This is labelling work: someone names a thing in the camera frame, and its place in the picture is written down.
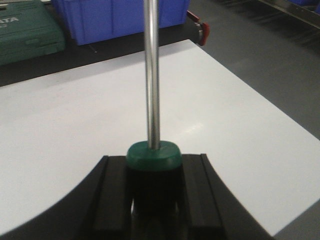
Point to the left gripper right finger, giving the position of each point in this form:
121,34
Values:
201,207

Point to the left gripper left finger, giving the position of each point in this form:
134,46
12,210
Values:
111,209

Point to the green-handled screwdriver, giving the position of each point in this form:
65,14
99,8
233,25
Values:
153,165

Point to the large blue plastic bin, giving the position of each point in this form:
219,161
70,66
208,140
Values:
91,21

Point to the green SATA tool case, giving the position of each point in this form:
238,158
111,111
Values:
28,30

